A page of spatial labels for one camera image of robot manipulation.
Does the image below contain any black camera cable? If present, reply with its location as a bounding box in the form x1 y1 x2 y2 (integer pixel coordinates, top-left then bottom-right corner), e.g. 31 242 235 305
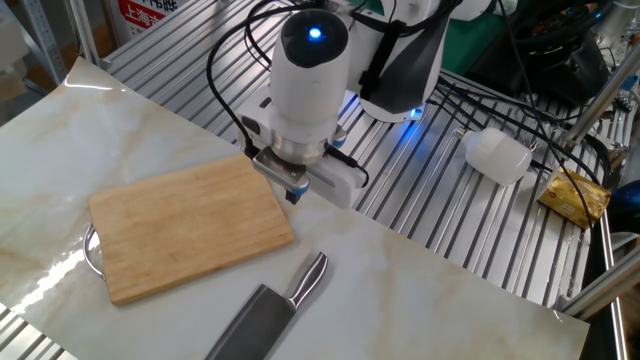
206 0 321 159

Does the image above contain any marble pattern table mat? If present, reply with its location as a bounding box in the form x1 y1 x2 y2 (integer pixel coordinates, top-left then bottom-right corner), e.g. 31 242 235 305
0 56 591 360

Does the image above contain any wooden cutting board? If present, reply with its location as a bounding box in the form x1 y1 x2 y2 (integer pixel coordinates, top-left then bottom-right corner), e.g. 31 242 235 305
82 153 296 307

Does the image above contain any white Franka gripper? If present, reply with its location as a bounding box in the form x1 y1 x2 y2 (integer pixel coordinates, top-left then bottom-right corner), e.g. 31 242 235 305
237 94 369 210

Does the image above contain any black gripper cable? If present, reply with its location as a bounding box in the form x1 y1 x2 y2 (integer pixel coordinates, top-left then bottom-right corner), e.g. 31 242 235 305
324 144 371 189

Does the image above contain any steel cleaver knife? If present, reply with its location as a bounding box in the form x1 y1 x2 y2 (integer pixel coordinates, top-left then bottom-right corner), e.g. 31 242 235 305
203 251 330 360

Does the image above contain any silver wrist camera blue end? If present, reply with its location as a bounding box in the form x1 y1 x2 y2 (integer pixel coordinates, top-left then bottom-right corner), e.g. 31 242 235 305
252 147 311 197

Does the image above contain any grey perforated shelf upright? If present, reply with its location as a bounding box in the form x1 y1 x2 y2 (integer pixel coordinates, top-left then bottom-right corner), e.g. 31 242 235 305
19 0 69 86

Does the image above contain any black bag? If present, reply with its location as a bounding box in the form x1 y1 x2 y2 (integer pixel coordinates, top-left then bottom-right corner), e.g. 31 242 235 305
467 0 612 107

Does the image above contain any red white printed sign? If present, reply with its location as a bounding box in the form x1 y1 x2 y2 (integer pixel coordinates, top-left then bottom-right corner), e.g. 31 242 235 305
117 0 189 41

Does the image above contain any white LED bulb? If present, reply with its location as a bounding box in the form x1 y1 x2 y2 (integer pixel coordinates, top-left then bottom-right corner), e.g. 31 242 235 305
453 126 534 187

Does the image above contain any aluminium frame post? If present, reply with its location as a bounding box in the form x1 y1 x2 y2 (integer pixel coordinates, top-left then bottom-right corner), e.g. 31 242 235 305
559 42 640 147
556 247 640 321
64 0 101 69

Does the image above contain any dark blue round object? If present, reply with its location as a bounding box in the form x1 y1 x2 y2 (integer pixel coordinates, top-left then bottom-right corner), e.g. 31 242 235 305
607 179 640 235

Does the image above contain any gold foil packet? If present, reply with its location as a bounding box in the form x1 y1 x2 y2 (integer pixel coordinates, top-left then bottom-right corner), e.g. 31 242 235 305
537 167 612 230

